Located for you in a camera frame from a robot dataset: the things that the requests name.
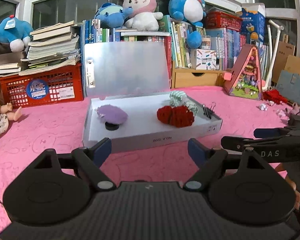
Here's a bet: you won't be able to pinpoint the stack of books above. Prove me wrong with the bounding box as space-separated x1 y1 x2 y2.
0 21 81 77

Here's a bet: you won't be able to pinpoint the pink triangular miniature house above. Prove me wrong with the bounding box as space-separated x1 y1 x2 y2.
223 44 262 100

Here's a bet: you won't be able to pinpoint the blue plush toy left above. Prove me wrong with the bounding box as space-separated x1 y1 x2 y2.
0 15 33 52

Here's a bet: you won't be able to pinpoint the red plastic crate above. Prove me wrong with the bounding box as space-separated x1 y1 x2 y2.
0 63 84 109

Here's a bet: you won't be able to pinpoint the pink white bunny plush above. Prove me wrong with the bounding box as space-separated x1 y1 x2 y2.
122 0 163 31

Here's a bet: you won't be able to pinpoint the grey blue notebook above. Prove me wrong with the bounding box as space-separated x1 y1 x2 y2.
276 70 300 106

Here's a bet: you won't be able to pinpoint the small crumpled paper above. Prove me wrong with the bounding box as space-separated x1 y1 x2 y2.
258 103 268 111

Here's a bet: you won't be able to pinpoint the red basket on books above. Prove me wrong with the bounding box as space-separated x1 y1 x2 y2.
205 8 242 32

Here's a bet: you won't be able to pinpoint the light blue whale plush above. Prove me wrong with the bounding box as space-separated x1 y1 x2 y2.
94 2 134 28

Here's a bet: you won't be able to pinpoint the black round puck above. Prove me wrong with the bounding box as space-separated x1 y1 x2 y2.
104 122 120 131

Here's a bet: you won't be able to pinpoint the large blue white plush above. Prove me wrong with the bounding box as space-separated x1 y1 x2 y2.
168 0 206 49

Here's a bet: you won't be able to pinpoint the pink bunny print blanket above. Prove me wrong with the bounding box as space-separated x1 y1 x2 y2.
0 86 287 232

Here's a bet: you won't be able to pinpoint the red knitted scrunchie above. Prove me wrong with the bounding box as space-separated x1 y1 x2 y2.
157 106 194 128

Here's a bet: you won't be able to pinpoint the green checkered scrunchie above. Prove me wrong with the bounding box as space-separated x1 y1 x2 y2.
170 90 199 116

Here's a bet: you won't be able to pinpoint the person's right hand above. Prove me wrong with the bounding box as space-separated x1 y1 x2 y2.
275 161 300 210

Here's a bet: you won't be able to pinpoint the blue cardboard box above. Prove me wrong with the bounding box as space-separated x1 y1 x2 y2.
237 3 266 42

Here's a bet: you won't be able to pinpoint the row of upright books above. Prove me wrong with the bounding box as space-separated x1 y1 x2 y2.
80 15 271 95

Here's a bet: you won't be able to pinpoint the black binder clips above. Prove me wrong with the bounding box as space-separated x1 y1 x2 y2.
202 102 216 119

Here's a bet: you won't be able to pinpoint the wooden drawer organizer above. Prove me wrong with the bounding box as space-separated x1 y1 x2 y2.
171 61 225 88

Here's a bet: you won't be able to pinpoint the small white patterned box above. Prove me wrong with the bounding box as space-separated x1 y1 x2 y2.
194 49 217 70

